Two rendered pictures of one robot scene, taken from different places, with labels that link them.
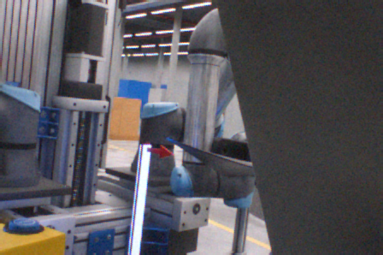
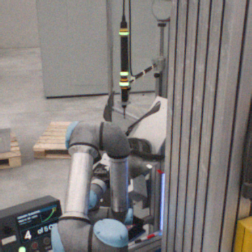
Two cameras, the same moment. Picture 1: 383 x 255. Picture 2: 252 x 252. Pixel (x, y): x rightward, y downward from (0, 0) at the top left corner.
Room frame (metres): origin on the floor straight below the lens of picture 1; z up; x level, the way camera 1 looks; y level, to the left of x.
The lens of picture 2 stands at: (2.44, 0.63, 2.03)
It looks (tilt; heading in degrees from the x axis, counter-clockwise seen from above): 24 degrees down; 204
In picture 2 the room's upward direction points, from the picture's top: straight up
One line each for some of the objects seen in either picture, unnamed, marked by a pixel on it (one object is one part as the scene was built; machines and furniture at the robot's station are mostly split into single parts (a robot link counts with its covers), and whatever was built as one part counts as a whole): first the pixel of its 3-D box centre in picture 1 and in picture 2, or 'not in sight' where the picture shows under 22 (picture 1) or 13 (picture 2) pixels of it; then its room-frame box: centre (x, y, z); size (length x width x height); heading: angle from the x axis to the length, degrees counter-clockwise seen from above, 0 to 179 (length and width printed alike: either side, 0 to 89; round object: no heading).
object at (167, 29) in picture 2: not in sight; (159, 149); (-0.07, -0.27, 0.90); 0.08 x 0.06 x 1.80; 94
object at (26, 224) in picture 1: (24, 226); not in sight; (0.62, 0.22, 1.08); 0.04 x 0.04 x 0.02
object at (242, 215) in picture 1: (242, 218); not in sight; (1.29, -0.18, 0.96); 0.03 x 0.03 x 0.20; 59
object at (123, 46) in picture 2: not in sight; (123, 58); (0.65, -0.22, 1.68); 0.03 x 0.03 x 0.21
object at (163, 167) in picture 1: (155, 157); not in sight; (1.44, 0.11, 1.09); 0.15 x 0.15 x 0.10
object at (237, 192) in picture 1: (233, 185); (95, 216); (1.15, -0.13, 1.08); 0.11 x 0.08 x 0.11; 110
